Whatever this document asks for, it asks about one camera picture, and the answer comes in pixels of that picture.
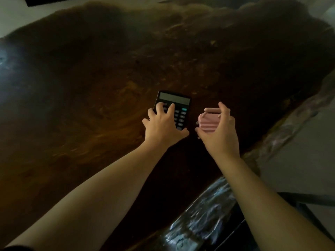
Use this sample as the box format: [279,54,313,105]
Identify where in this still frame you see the black metal chair frame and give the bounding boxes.
[277,192,335,242]

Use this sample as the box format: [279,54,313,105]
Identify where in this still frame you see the pink ribbed suitcase-shaped box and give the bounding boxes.
[196,107,231,134]

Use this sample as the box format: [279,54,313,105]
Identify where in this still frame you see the black sleeve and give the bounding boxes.
[0,245,36,251]

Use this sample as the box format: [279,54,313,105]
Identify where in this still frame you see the person's right hand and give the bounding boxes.
[195,101,241,161]

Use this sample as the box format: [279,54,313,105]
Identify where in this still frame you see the person's left hand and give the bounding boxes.
[142,102,189,152]

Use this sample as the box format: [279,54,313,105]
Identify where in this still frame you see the black desk calculator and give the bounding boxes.
[153,90,191,131]

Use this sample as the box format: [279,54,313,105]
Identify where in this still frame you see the person's left forearm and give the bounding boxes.
[5,142,168,250]

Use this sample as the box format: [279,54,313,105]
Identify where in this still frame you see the person's right forearm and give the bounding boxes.
[213,155,335,251]

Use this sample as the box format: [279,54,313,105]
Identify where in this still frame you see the dark flat panel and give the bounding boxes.
[24,0,80,7]

